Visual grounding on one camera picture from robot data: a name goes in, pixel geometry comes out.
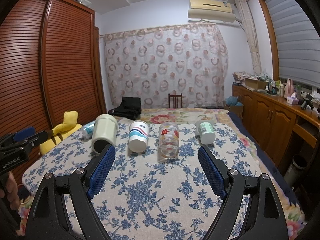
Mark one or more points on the wooden sideboard cabinet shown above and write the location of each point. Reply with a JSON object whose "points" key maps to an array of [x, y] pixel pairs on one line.
{"points": [[274, 123]]}

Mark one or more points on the pink circle patterned curtain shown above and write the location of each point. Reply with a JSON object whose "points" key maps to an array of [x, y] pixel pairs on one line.
{"points": [[190, 60]]}

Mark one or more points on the teal cloth bundle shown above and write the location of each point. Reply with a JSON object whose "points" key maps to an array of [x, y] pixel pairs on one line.
{"points": [[233, 101]]}

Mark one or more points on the yellow plush toy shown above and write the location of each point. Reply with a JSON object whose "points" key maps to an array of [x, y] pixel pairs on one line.
{"points": [[61, 131]]}

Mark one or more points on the person's left hand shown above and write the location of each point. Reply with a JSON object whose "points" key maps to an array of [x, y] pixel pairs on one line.
{"points": [[12, 192]]}

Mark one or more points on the brown louvered wardrobe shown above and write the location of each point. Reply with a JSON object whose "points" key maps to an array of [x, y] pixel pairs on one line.
{"points": [[49, 65]]}

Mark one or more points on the grey window blind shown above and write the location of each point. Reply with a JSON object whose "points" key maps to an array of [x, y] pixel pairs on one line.
{"points": [[294, 42]]}

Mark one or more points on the green yogurt cup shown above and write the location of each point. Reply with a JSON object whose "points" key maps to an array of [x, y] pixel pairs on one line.
{"points": [[205, 131]]}

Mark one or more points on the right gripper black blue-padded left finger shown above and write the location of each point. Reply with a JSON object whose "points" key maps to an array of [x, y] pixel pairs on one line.
{"points": [[48, 217]]}

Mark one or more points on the dark wooden chair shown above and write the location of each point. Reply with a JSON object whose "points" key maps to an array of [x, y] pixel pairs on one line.
{"points": [[175, 101]]}

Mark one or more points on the small blue-white bottle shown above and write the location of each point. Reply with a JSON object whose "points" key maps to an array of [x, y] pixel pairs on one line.
{"points": [[87, 130]]}

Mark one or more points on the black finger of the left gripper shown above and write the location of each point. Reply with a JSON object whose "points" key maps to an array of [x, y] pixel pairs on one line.
{"points": [[36, 140]]}

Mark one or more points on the cardboard box on sideboard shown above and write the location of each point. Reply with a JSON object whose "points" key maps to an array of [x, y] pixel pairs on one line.
{"points": [[255, 84]]}

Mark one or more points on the floral glass cup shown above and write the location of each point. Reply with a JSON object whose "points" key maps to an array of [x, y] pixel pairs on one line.
{"points": [[169, 143]]}

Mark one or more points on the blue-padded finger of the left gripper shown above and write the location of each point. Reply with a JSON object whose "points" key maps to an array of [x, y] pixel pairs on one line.
{"points": [[13, 138]]}

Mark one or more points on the pale green cylindrical cup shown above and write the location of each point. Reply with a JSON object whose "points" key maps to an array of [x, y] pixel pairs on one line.
{"points": [[105, 131]]}

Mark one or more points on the black bag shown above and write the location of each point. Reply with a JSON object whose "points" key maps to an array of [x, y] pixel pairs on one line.
{"points": [[130, 108]]}

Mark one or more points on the white striped paper cup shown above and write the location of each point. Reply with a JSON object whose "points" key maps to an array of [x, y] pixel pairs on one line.
{"points": [[138, 136]]}

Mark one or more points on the white wall air conditioner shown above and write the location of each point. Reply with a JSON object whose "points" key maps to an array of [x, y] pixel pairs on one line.
{"points": [[211, 10]]}

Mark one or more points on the tied beige curtain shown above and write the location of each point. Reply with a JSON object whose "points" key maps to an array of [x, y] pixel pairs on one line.
{"points": [[250, 31]]}

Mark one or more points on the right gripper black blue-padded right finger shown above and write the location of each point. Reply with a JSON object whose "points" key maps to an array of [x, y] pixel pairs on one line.
{"points": [[264, 217]]}

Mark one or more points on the pink tissue box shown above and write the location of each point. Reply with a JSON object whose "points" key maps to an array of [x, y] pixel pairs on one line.
{"points": [[292, 99]]}

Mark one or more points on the multicolour floral bedsheet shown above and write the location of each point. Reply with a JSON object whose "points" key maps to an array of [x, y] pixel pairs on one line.
{"points": [[190, 116]]}

